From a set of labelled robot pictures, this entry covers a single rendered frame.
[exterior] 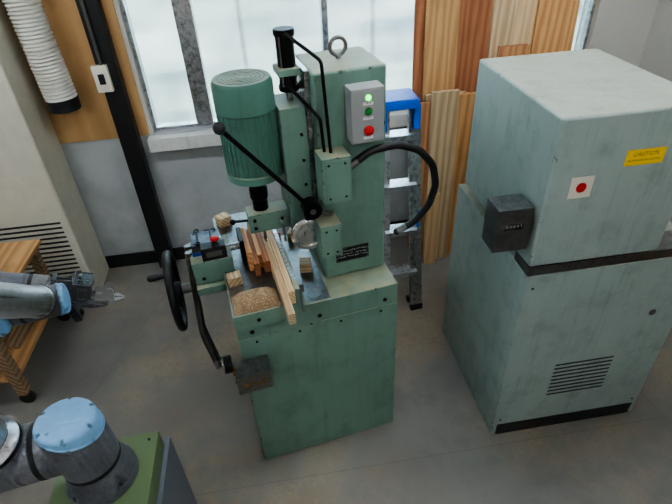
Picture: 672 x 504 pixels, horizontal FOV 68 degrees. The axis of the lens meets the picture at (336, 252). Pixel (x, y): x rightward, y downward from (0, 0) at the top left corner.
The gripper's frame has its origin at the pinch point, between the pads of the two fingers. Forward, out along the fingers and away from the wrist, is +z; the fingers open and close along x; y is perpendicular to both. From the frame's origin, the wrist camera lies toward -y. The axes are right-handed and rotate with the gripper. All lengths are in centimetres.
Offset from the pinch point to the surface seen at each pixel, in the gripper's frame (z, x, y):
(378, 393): 102, -12, -32
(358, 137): 58, -9, 71
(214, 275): 28.0, 0.1, 12.0
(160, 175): 16, 146, -21
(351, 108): 53, -9, 78
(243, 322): 34.7, -22.8, 11.4
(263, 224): 41, 5, 31
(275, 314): 44, -23, 15
